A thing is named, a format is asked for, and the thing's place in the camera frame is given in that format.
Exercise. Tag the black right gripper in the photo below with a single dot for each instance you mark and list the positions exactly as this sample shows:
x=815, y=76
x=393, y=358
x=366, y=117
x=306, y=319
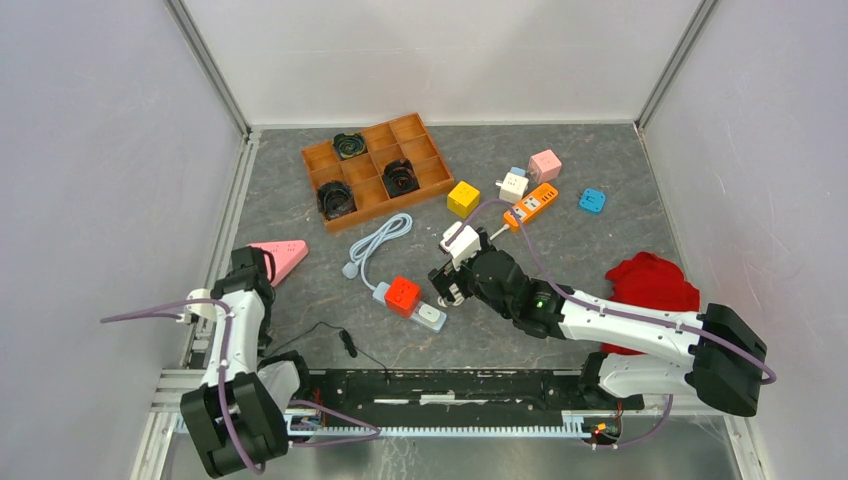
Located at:
x=448, y=275

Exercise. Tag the light blue power strip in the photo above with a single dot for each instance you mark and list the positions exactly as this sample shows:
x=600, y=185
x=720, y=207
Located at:
x=423, y=313

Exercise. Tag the red cube socket adapter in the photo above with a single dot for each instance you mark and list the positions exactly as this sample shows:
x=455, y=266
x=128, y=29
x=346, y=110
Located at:
x=403, y=296

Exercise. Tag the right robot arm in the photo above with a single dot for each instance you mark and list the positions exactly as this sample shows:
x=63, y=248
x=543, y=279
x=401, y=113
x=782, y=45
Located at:
x=713, y=355

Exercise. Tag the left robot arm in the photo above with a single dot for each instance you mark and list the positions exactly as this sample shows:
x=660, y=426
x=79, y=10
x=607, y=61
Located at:
x=235, y=416

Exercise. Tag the blue square plug adapter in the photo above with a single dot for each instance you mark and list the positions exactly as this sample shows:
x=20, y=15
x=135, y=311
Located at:
x=592, y=201

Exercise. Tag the yellow cube socket adapter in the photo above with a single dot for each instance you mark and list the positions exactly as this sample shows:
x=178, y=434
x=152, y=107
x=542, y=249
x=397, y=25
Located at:
x=463, y=199

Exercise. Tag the orange power strip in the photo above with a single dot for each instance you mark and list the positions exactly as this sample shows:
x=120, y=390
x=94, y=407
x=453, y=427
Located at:
x=530, y=206

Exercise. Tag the white cube socket adapter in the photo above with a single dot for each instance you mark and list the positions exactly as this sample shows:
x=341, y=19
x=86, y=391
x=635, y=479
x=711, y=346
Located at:
x=512, y=188

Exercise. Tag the rolled dark orange-patterned tie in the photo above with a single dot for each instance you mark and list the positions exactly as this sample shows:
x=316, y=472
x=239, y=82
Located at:
x=399, y=178

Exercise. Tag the pink cube socket adapter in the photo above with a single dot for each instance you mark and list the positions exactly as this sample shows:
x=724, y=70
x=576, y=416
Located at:
x=544, y=166

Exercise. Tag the wooden compartment tray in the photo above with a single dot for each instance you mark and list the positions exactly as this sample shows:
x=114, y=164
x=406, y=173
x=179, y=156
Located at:
x=402, y=137

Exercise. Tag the rolled dark floral tie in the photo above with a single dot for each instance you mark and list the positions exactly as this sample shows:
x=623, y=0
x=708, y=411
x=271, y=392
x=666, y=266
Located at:
x=335, y=199

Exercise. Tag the red cloth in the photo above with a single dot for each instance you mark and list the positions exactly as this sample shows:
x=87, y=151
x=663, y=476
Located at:
x=650, y=281

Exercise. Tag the rolled green-patterned tie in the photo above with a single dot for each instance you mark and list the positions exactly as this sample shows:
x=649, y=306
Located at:
x=349, y=145

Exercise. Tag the pink triangular power strip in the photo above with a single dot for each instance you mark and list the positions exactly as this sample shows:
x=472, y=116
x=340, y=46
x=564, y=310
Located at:
x=281, y=257

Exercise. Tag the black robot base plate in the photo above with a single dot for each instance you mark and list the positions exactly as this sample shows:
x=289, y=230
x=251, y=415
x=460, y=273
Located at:
x=376, y=398

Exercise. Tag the white cable tray rail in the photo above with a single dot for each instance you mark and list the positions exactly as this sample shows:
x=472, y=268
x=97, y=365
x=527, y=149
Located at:
x=306, y=423

